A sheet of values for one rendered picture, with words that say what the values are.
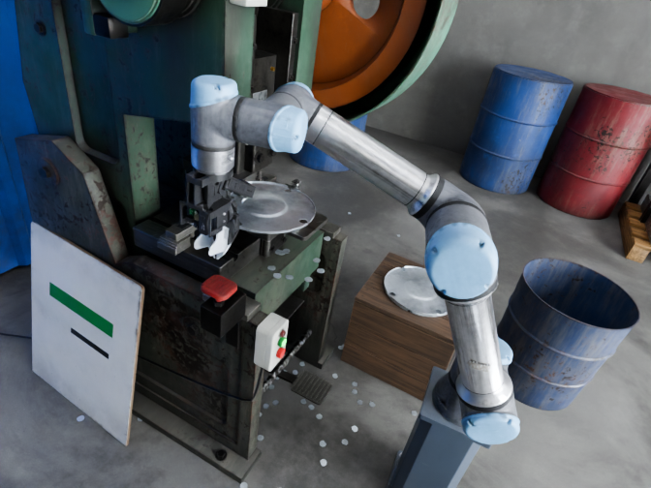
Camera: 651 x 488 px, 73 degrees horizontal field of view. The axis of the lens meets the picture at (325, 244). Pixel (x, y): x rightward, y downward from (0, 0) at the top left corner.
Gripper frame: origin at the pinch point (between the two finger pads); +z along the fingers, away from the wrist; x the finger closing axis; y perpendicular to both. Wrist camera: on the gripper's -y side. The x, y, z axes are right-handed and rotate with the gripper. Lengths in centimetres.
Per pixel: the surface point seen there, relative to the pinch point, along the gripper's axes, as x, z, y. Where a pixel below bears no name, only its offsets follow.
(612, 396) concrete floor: 122, 84, -114
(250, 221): -8.3, 6.7, -23.5
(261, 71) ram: -14.5, -29.0, -33.4
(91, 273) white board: -48, 32, -4
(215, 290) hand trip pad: 0.9, 8.9, 2.1
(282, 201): -7.1, 6.1, -37.4
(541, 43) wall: 32, -22, -363
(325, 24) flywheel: -17, -37, -69
